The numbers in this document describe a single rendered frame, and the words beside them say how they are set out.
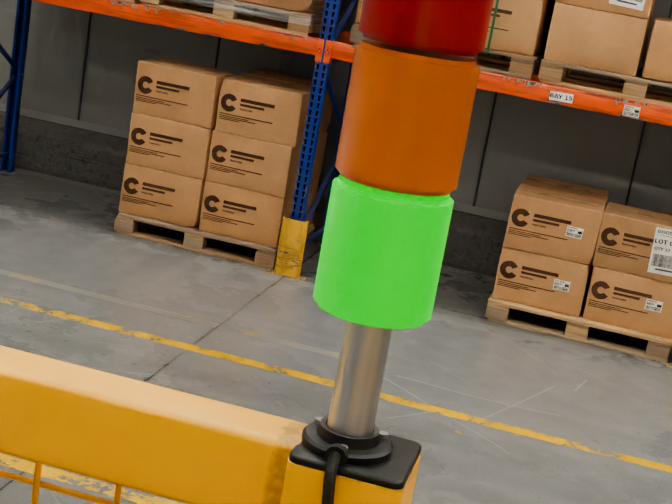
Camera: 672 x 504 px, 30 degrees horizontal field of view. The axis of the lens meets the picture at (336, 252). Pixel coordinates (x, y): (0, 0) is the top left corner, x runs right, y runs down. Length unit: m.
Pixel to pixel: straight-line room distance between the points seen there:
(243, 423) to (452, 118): 0.16
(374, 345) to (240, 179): 8.11
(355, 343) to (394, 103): 0.10
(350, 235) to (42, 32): 10.10
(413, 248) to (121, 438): 0.16
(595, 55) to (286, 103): 2.05
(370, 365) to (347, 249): 0.05
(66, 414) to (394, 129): 0.20
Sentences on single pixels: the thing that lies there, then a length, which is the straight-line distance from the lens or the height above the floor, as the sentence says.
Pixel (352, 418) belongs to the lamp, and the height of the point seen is 2.12.
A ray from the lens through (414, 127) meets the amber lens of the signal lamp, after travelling 0.48.
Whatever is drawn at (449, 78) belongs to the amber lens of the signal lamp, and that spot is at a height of 2.26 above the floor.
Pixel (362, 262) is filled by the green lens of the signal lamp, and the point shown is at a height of 2.19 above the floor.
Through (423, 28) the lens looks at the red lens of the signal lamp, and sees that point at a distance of 0.47.
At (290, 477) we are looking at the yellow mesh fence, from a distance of 0.53.
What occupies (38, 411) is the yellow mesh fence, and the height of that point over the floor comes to 2.09.
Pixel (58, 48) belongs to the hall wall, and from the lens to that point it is 10.51.
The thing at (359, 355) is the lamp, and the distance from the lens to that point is 0.52.
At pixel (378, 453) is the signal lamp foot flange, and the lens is 0.53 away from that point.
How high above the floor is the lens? 2.31
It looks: 14 degrees down
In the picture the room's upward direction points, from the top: 10 degrees clockwise
